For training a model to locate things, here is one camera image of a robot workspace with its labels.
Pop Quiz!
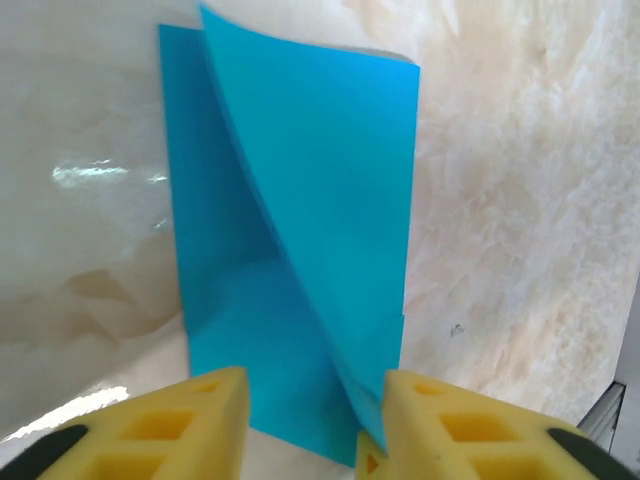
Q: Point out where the blue paper sheet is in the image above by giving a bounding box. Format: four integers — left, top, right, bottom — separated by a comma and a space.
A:
158, 2, 422, 469

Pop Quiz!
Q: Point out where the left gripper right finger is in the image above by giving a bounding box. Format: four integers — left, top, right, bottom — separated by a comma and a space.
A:
355, 368, 640, 480

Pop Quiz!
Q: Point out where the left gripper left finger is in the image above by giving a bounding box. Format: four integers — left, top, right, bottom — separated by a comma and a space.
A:
0, 366, 250, 480

